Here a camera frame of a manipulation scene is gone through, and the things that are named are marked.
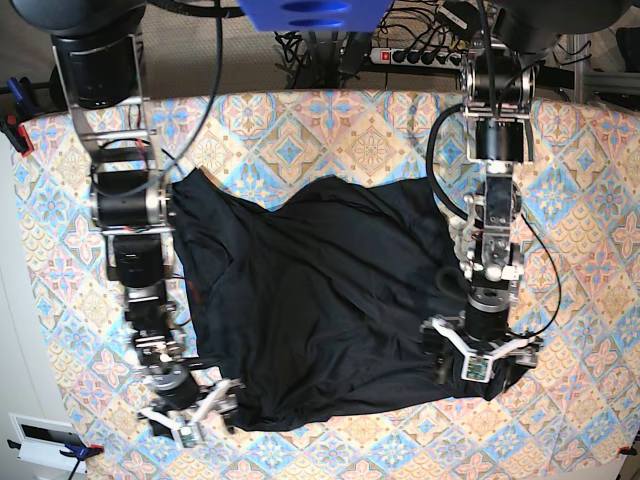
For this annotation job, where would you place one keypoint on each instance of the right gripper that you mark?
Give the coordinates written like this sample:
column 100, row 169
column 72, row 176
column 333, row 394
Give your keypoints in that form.
column 172, row 380

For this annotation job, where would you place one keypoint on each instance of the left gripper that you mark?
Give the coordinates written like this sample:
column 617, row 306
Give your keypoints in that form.
column 453, row 345

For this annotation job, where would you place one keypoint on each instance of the black t-shirt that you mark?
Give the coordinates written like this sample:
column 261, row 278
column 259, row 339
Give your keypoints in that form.
column 316, row 306

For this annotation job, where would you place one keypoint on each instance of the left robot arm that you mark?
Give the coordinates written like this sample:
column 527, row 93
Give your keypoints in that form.
column 496, row 103

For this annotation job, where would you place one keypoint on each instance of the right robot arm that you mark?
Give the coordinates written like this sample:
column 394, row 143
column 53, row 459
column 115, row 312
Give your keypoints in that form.
column 130, row 203

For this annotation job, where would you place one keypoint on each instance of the patterned colourful tablecloth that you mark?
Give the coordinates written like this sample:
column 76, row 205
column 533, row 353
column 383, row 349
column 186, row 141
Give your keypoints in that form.
column 567, row 420

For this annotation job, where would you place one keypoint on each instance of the blue clamp bottom left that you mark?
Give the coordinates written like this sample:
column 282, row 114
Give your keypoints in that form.
column 75, row 451

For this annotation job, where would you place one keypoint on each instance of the black clamp bottom right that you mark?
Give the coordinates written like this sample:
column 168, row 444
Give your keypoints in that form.
column 628, row 451

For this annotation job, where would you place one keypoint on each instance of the white power strip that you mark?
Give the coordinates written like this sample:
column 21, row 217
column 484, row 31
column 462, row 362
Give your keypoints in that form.
column 436, row 58

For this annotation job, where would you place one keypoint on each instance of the red blue clamp top left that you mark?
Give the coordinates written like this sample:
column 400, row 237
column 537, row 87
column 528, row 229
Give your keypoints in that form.
column 25, row 108

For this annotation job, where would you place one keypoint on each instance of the white wall vent box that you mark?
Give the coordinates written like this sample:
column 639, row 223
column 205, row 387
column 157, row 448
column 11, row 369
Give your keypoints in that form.
column 48, row 431

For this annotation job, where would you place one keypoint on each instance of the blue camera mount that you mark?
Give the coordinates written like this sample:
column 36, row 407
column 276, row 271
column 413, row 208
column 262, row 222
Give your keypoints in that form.
column 309, row 15

